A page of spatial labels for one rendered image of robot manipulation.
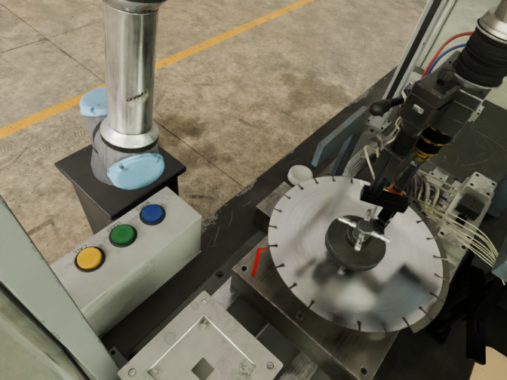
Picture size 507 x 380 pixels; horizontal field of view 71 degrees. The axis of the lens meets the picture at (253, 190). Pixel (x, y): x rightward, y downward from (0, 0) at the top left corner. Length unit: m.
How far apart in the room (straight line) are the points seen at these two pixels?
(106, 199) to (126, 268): 0.33
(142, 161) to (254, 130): 1.60
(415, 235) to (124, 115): 0.60
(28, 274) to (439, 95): 0.51
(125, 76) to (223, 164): 1.44
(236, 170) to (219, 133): 0.33
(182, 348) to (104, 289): 0.17
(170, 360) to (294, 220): 0.32
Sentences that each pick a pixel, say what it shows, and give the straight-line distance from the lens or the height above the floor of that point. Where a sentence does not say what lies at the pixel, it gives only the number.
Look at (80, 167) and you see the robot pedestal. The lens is 1.07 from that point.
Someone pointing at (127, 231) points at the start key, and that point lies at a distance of 0.72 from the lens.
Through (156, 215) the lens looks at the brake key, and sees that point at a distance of 0.73.
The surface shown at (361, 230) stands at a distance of 0.65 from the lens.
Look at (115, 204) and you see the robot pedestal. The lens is 0.96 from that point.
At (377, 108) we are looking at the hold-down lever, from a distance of 0.53.
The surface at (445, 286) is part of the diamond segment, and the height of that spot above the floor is 0.95.
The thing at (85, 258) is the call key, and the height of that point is 0.91.
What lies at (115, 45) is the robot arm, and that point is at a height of 1.18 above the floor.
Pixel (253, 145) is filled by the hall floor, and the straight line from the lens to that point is 2.19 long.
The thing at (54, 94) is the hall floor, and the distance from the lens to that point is 2.65.
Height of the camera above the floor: 1.50
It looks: 50 degrees down
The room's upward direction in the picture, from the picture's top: 11 degrees clockwise
